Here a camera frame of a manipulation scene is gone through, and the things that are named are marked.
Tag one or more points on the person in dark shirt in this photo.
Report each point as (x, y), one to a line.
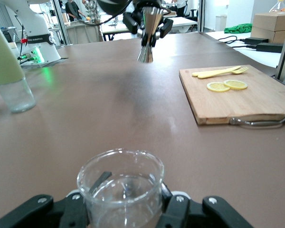
(72, 10)

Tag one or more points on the lemon slice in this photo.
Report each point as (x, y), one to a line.
(216, 87)
(236, 84)

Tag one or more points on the white waste bin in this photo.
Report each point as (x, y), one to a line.
(221, 22)

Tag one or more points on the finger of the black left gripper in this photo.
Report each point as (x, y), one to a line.
(166, 26)
(133, 22)

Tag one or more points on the person in plaid shirt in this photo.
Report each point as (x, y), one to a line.
(93, 14)

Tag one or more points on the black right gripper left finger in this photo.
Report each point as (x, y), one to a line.
(38, 213)

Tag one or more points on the clear glass beaker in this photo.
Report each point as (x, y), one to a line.
(123, 209)

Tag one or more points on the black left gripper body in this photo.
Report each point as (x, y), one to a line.
(147, 2)

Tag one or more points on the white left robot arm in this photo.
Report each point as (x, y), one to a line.
(40, 23)

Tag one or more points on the small cardboard box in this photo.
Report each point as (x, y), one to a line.
(272, 21)

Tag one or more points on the steel jigger measuring cup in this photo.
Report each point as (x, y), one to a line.
(152, 21)

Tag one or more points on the black power adapter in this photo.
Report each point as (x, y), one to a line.
(256, 40)
(269, 47)

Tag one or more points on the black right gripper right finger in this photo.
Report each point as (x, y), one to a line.
(192, 213)

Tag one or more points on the glass bottle with green sleeve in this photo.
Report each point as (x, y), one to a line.
(4, 61)

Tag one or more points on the yellow plastic fork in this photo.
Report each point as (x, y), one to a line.
(211, 75)

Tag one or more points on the green cloth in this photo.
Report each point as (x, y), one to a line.
(238, 28)

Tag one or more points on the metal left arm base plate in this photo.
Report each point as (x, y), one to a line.
(54, 62)

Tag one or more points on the large cardboard box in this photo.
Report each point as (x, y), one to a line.
(263, 35)

